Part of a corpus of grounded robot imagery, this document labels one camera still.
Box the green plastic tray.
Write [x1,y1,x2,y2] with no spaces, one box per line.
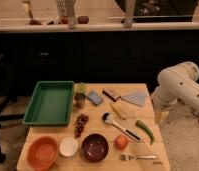
[23,81,74,126]

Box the green chili pepper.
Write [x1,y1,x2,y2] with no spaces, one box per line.
[136,120,155,145]

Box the orange bowl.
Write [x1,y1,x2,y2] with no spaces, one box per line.
[26,136,58,171]

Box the bunch of dark grapes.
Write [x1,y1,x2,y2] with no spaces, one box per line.
[74,114,89,138]

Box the white black dish brush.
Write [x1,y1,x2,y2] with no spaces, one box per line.
[102,113,142,142]

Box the small white bowl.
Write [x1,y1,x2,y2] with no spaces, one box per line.
[59,137,79,157]

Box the blue sponge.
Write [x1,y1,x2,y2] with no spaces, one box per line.
[87,91,103,106]

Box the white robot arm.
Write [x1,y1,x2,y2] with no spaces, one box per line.
[152,61,199,112]

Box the black cabinet counter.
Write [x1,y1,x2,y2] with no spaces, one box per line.
[0,29,199,95]

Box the brown black block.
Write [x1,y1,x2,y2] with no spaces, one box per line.
[102,88,120,102]

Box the black office chair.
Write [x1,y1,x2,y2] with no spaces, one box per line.
[0,53,26,164]

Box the grey folded cloth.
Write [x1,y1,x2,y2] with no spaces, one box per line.
[121,91,147,107]

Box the silver fork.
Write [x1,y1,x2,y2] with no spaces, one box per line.
[120,154,157,161]

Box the purple bowl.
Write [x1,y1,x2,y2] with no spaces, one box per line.
[81,134,109,163]

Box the orange tomato toy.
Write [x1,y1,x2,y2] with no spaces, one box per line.
[114,135,128,150]

